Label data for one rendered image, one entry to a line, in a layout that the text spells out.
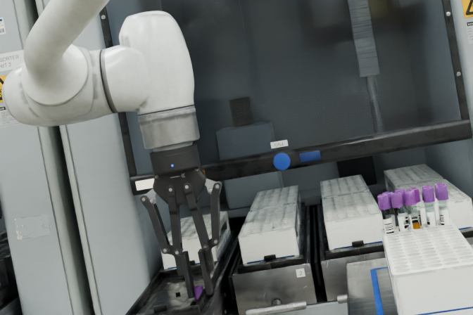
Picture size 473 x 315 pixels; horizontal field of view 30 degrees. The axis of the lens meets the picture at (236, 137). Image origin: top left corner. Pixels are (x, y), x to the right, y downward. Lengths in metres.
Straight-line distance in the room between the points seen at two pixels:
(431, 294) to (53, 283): 0.85
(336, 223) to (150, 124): 0.39
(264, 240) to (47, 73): 0.50
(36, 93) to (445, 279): 0.66
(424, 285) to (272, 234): 0.57
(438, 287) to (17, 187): 0.90
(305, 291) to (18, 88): 0.58
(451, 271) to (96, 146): 0.80
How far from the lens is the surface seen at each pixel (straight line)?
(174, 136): 1.34
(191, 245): 1.62
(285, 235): 1.54
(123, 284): 1.65
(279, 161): 1.54
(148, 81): 1.33
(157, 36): 1.34
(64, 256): 1.66
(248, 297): 1.53
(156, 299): 1.47
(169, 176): 1.38
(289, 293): 1.52
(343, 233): 1.54
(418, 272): 1.01
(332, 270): 1.51
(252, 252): 1.55
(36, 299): 1.69
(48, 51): 1.22
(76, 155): 1.63
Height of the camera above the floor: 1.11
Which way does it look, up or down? 3 degrees down
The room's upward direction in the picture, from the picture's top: 10 degrees counter-clockwise
